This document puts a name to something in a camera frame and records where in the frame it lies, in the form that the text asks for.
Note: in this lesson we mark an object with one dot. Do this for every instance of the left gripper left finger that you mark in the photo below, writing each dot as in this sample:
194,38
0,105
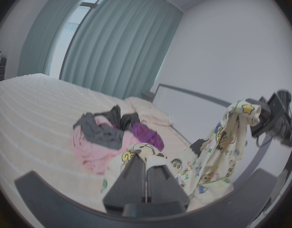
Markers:
129,182

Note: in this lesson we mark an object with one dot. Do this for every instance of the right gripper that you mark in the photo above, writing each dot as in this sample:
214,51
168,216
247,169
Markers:
264,127

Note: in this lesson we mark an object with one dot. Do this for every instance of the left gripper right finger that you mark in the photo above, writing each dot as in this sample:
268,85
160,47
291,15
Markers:
165,186

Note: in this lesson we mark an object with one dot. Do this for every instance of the white printed pyjama top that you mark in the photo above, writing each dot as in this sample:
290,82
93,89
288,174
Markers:
219,163

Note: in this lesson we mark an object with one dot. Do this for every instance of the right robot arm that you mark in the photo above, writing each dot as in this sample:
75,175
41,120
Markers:
287,132

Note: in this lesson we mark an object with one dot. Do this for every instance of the pile of clothes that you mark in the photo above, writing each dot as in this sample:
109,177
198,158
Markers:
93,148

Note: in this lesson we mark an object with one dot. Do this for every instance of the bed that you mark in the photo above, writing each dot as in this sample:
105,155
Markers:
41,108

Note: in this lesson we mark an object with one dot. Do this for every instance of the pink pillow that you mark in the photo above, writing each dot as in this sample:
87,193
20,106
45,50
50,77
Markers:
148,113

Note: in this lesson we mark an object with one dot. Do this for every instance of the grey bedside table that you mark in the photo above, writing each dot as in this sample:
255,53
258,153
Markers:
148,96

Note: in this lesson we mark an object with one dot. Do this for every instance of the blue-green curtain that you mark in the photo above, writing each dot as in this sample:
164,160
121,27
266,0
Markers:
46,27
124,44

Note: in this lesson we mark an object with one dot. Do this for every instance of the window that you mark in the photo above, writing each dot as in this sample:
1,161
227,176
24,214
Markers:
63,44

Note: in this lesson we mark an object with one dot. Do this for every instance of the black chest of drawers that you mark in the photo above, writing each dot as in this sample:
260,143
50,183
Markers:
0,70

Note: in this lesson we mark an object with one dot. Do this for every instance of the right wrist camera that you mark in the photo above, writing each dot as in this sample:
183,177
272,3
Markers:
275,106

